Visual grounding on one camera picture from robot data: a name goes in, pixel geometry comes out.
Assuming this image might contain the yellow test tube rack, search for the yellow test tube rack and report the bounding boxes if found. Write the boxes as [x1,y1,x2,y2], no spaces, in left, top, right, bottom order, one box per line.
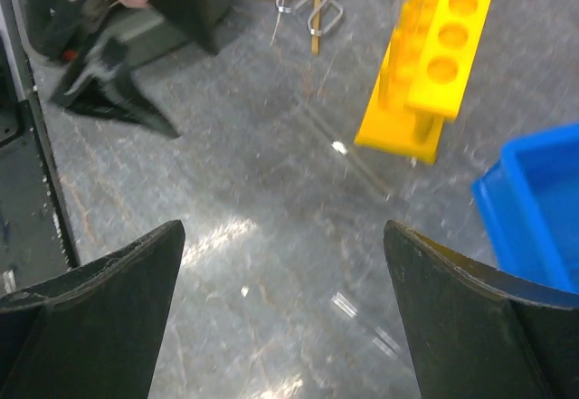
[354,0,491,165]

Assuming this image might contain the dark green tray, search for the dark green tray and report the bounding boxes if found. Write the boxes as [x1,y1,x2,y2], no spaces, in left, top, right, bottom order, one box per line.
[97,0,231,67]

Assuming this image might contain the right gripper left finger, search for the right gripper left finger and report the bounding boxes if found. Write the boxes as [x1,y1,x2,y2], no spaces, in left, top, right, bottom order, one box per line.
[1,220,185,398]

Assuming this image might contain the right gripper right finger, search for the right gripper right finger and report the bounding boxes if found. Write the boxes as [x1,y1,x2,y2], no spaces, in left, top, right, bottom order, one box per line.
[384,220,578,398]

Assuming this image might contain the blue plastic bin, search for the blue plastic bin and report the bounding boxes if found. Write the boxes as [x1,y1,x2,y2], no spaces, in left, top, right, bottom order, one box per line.
[472,123,578,293]

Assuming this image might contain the glass stirring rod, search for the glass stirring rod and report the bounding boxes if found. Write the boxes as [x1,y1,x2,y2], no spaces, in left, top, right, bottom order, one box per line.
[299,102,396,203]

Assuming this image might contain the metal crucible tongs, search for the metal crucible tongs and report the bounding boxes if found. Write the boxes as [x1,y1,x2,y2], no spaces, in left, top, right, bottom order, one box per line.
[274,0,363,37]

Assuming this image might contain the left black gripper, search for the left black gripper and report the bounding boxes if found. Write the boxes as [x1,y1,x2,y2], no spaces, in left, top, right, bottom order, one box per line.
[26,0,219,138]

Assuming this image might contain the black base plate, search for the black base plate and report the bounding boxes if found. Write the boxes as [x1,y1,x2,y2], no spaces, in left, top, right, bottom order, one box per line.
[1,0,80,294]

